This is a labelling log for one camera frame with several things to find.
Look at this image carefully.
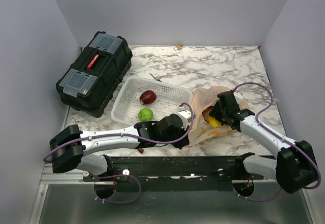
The red fake apple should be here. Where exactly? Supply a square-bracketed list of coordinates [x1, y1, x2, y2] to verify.
[139, 90, 157, 105]

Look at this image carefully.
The aluminium rail extrusion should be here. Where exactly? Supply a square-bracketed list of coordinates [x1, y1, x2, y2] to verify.
[40, 172, 89, 185]

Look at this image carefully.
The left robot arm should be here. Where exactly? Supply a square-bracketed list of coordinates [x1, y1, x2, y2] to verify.
[43, 110, 194, 181]

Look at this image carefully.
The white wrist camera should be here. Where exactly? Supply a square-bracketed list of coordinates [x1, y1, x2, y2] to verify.
[233, 91, 243, 104]
[177, 110, 196, 129]

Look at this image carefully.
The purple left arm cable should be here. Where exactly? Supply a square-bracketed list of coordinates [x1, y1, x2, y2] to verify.
[43, 102, 196, 204]

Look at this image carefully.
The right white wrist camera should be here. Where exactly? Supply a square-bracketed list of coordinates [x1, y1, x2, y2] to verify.
[233, 91, 243, 104]

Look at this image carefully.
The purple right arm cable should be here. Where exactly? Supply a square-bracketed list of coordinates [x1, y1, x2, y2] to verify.
[230, 82, 322, 202]

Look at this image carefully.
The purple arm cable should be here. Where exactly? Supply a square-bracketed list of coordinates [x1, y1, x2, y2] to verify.
[230, 82, 322, 202]
[43, 102, 196, 204]

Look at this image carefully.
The white plastic basket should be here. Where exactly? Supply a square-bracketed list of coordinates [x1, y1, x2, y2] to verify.
[111, 76, 192, 125]

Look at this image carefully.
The yellow fake bell pepper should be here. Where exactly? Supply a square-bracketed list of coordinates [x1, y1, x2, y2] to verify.
[208, 116, 222, 127]

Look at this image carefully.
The orange translucent plastic bag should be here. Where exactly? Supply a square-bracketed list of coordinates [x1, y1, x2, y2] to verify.
[188, 86, 234, 146]

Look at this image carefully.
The black plastic toolbox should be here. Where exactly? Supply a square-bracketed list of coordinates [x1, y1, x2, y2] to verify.
[56, 31, 133, 118]

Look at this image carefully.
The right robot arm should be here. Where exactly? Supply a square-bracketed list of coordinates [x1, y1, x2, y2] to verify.
[209, 90, 321, 194]

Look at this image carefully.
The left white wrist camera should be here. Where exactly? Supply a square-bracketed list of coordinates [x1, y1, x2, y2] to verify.
[177, 110, 196, 129]

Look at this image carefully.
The black mounting rail base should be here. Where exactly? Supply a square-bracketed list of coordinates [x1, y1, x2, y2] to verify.
[83, 156, 265, 193]

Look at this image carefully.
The green fake fruit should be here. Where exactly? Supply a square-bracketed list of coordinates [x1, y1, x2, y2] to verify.
[138, 108, 153, 122]

